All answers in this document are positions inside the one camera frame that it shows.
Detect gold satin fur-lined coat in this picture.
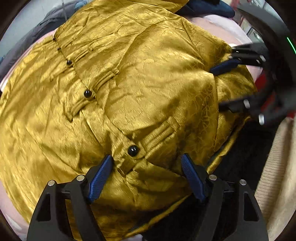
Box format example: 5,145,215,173
0,0,258,241

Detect pink polka dot bedsheet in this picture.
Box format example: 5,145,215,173
0,14,262,241

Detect navy blue folded garment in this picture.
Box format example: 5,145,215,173
176,0,235,18

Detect beige knit sweater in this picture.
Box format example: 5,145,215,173
255,118,295,240

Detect grey covered massage bed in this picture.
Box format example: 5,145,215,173
1,1,89,79

